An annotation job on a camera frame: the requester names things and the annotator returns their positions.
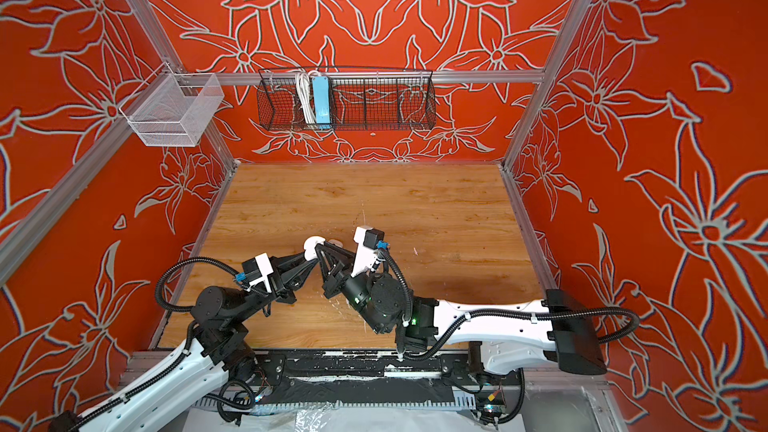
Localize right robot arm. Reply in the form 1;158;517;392
304;237;640;376

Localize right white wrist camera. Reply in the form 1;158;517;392
351;226;389;277

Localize clear plastic wall bin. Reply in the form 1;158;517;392
118;63;224;147

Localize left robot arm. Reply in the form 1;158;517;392
48;252;318;431

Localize small green circuit board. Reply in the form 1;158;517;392
477;391;508;426

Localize white cable in basket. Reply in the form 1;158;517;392
295;71;317;126

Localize blue box in basket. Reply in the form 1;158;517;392
312;75;331;129

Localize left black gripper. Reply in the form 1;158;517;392
234;251;315;326

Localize black wire wall basket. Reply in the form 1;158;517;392
256;67;437;132

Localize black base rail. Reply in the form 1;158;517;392
246;349;520;409

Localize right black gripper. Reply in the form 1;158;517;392
314;240;391;339

